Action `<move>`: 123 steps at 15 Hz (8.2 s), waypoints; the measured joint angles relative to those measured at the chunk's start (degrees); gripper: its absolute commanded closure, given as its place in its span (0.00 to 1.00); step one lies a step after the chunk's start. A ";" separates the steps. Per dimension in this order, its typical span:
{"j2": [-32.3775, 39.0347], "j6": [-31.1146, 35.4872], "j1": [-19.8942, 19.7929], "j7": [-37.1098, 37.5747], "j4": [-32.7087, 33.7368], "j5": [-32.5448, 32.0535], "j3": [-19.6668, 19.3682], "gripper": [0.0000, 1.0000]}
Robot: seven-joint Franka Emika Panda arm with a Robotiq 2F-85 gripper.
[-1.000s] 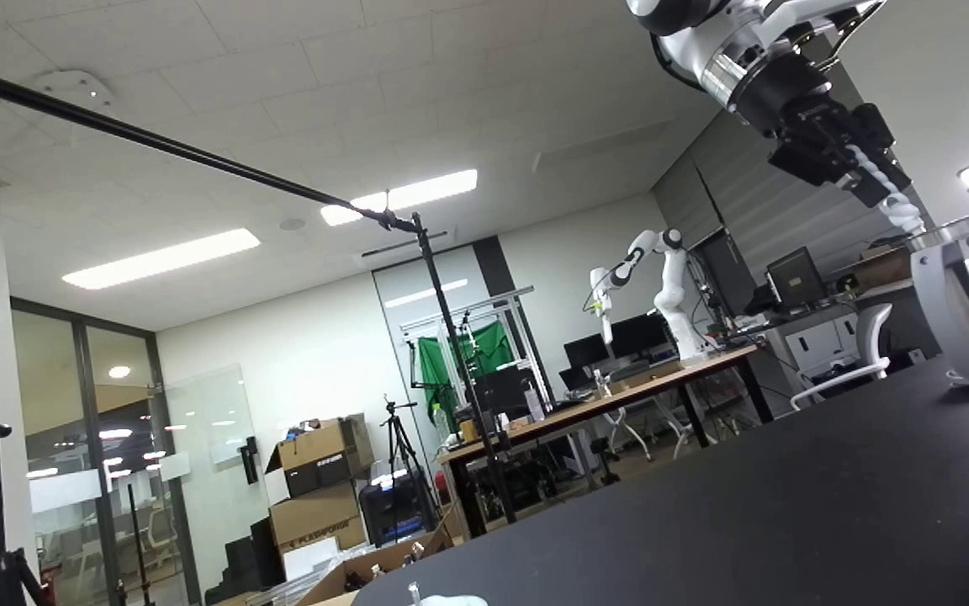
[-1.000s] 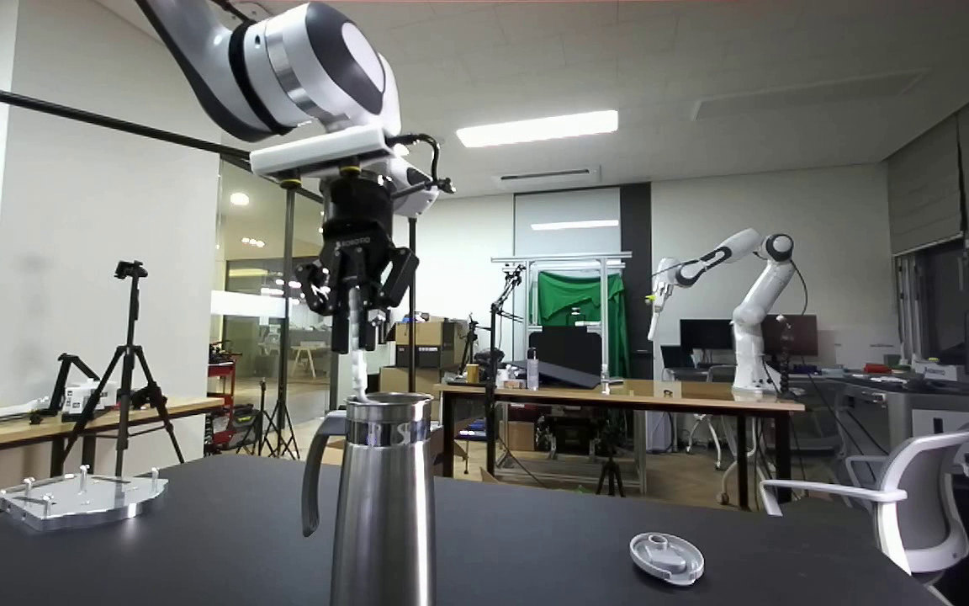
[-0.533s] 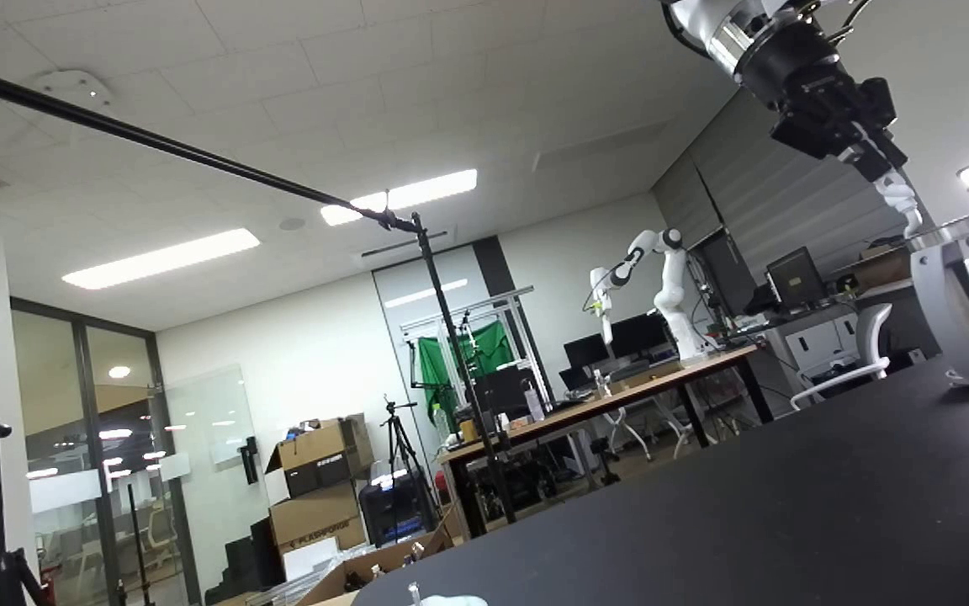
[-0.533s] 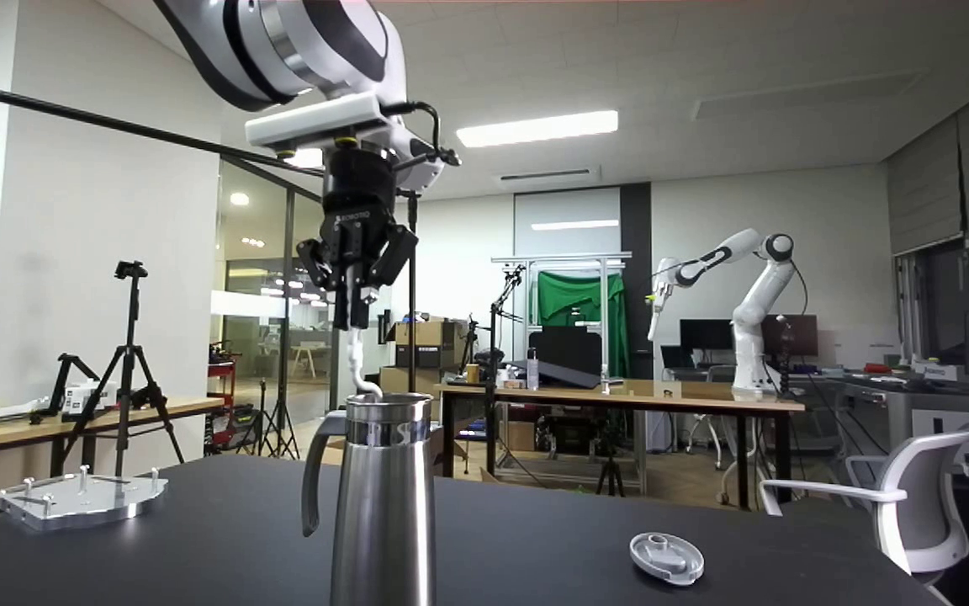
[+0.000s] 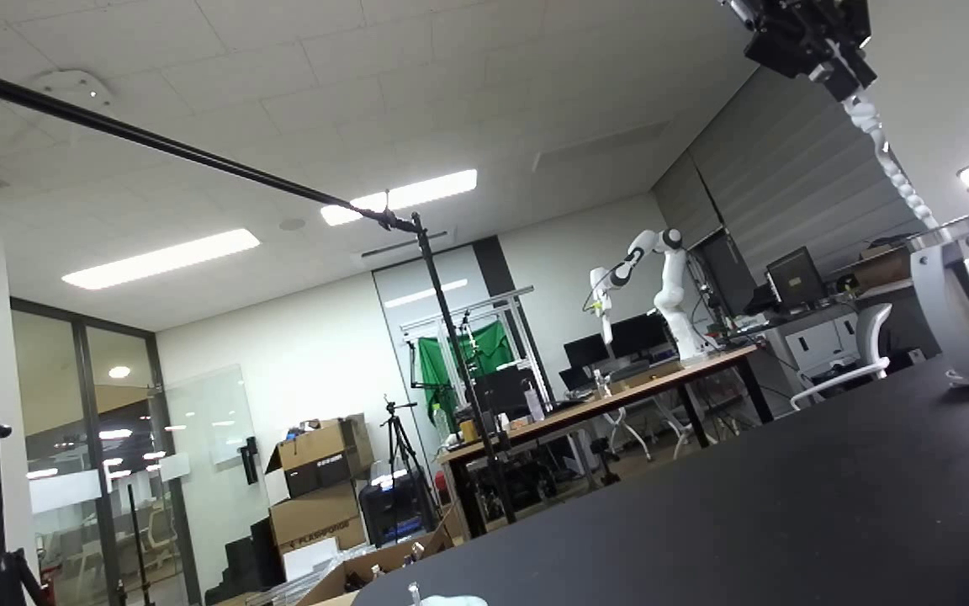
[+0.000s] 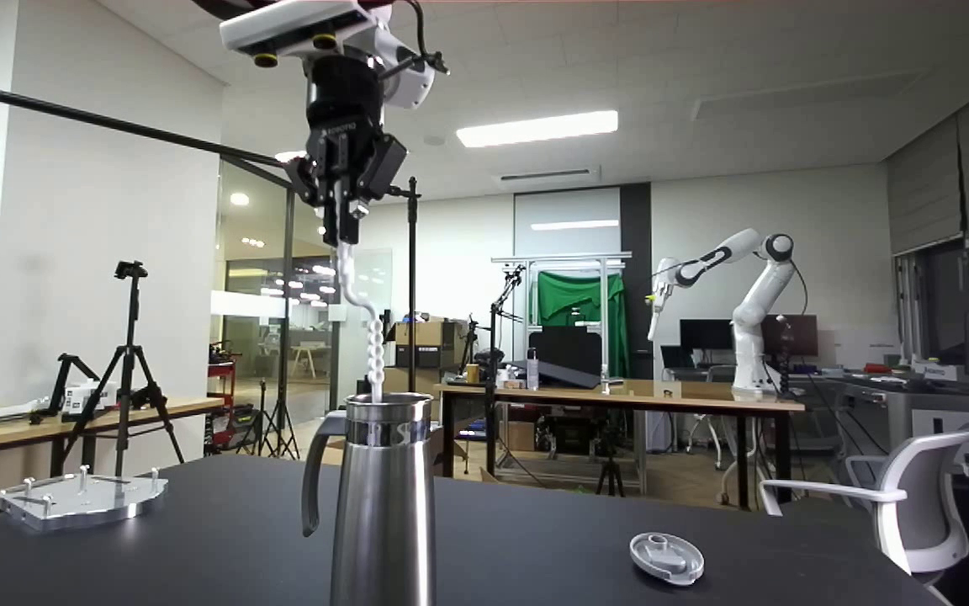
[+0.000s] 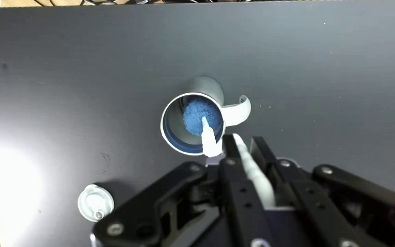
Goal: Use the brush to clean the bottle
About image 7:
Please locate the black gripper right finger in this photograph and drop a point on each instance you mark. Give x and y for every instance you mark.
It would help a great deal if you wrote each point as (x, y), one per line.
(320, 219)

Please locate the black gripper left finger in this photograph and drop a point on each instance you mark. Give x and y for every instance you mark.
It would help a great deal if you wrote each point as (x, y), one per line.
(249, 196)

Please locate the white bottle brush blue sponge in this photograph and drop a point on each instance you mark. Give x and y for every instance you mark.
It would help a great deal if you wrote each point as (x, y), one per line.
(203, 119)

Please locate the grey bottle with handle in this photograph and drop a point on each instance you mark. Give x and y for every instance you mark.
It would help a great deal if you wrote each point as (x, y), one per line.
(172, 127)

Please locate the white bottle cap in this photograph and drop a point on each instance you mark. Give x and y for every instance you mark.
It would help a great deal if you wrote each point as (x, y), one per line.
(95, 203)

